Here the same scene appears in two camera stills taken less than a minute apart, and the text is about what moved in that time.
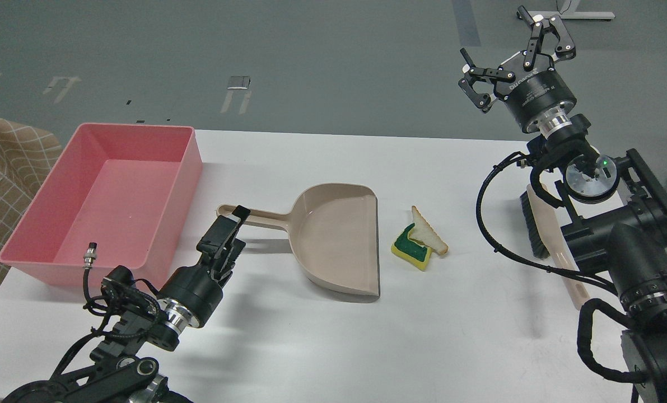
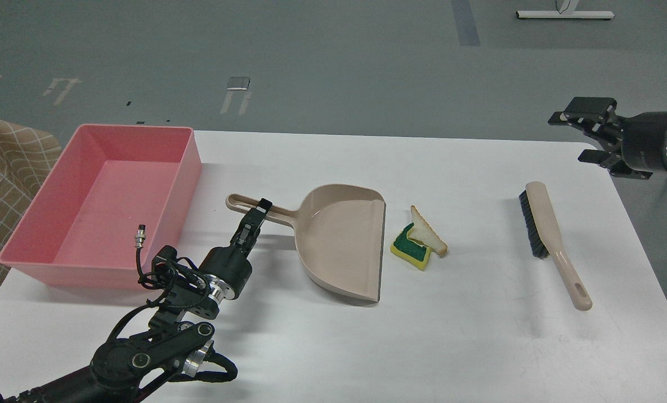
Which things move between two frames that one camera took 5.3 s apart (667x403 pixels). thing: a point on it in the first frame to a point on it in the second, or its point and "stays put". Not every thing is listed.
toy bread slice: [423, 233] stays put
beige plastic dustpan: [334, 230] stays put
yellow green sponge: [411, 251] stays put
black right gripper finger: [483, 101] to [602, 158]
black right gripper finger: [565, 48] to [588, 113]
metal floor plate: [239, 83] stays put
